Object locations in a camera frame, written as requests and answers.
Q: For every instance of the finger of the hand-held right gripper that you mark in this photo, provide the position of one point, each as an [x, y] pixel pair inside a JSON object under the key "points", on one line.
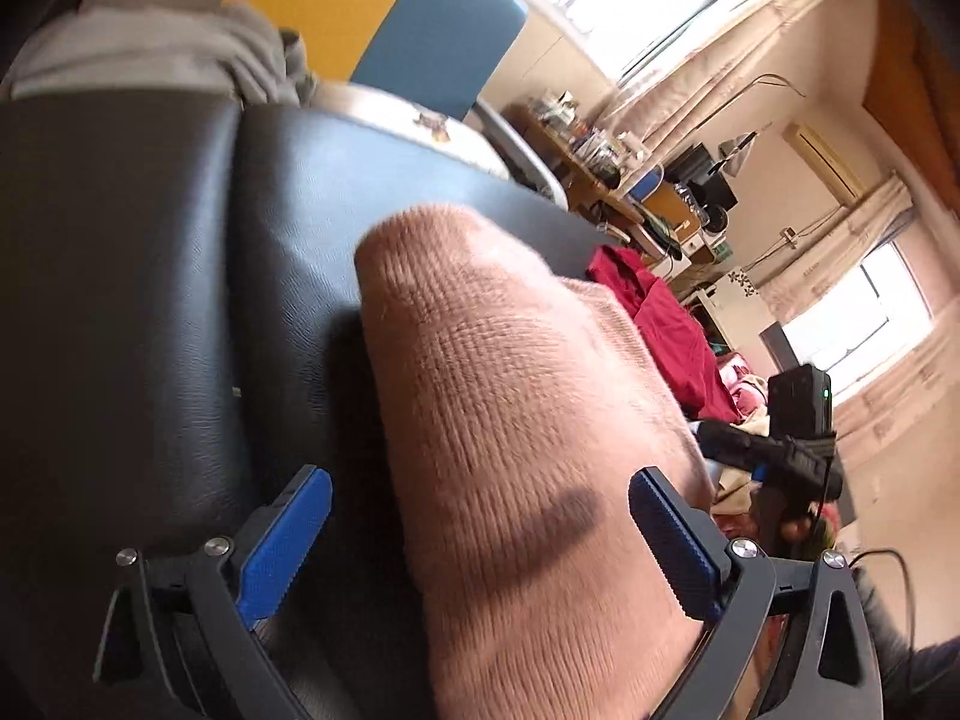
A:
{"points": [[739, 442]]}

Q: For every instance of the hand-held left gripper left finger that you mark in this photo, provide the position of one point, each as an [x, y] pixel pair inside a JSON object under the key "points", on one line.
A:
{"points": [[289, 540]]}

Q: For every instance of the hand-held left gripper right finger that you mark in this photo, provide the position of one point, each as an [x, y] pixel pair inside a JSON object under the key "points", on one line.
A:
{"points": [[667, 547]]}

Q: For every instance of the pink knit sweater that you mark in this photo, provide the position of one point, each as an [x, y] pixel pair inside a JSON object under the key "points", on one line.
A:
{"points": [[510, 405]]}

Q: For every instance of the person's right forearm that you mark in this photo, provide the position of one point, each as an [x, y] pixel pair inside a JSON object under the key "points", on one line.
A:
{"points": [[915, 679]]}

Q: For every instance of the person's right hand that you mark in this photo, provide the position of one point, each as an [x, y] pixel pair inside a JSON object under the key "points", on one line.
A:
{"points": [[799, 530]]}

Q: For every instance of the beige garment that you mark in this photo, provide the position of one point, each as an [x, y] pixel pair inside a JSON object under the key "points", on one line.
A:
{"points": [[735, 484]]}

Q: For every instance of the beige patterned curtain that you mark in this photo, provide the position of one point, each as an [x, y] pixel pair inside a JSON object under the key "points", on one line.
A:
{"points": [[900, 405], [840, 255], [712, 52]]}

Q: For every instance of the side window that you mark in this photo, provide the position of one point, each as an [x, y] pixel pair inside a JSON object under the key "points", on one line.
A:
{"points": [[862, 315]]}

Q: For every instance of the white low shelf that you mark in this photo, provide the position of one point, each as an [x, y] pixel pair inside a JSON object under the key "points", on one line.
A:
{"points": [[731, 307]]}

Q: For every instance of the red sweater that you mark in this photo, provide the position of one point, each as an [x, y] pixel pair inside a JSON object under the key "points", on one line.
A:
{"points": [[675, 337]]}

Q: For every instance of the black monitor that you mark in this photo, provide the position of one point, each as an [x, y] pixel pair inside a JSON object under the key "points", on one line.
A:
{"points": [[701, 176]]}

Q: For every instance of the blue water container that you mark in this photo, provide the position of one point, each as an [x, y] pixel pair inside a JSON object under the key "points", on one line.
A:
{"points": [[646, 184]]}

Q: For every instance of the black padded folding table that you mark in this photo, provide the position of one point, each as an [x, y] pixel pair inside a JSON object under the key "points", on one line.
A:
{"points": [[150, 277]]}

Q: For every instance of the wooden desk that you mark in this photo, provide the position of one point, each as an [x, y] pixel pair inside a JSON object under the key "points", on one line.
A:
{"points": [[570, 169]]}

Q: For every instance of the white printed pillow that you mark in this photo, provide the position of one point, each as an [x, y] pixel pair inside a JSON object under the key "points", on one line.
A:
{"points": [[405, 116]]}

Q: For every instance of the grey garment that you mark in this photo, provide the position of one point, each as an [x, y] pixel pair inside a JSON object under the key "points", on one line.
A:
{"points": [[165, 45]]}

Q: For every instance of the grey yellow blue sofa chair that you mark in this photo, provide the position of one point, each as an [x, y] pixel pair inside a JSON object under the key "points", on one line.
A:
{"points": [[420, 22]]}

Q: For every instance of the wall air conditioner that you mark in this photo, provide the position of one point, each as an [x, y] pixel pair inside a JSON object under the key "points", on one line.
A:
{"points": [[825, 161]]}

